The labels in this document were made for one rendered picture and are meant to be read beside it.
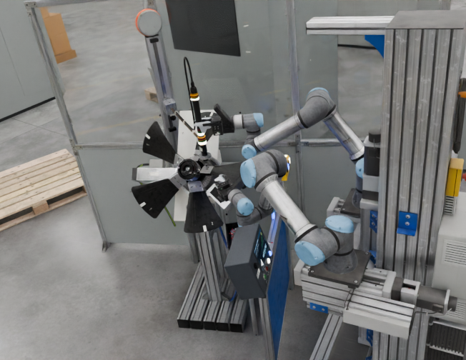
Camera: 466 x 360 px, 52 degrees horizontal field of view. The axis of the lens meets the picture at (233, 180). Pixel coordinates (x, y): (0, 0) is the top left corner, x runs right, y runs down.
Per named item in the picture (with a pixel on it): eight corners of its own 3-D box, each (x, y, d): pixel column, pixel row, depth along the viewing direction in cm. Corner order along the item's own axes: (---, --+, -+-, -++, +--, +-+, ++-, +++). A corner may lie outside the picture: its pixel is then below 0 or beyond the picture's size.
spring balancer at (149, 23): (137, 37, 297) (140, 39, 291) (131, 11, 288) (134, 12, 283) (162, 31, 301) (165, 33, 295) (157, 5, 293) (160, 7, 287)
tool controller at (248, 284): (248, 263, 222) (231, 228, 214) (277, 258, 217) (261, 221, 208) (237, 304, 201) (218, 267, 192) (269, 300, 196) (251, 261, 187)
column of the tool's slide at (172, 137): (192, 259, 389) (144, 36, 297) (201, 256, 391) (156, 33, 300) (194, 263, 384) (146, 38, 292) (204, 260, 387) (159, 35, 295)
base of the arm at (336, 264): (361, 255, 215) (362, 237, 210) (352, 277, 204) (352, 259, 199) (328, 248, 222) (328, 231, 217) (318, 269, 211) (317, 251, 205)
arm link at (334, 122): (364, 183, 251) (299, 105, 235) (363, 168, 263) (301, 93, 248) (384, 171, 245) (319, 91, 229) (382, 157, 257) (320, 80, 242)
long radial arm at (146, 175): (189, 171, 295) (182, 167, 283) (188, 183, 294) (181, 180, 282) (144, 171, 301) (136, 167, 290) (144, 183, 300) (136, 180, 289)
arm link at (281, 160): (283, 137, 219) (264, 201, 256) (264, 146, 214) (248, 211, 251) (299, 153, 213) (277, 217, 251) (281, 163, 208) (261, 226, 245)
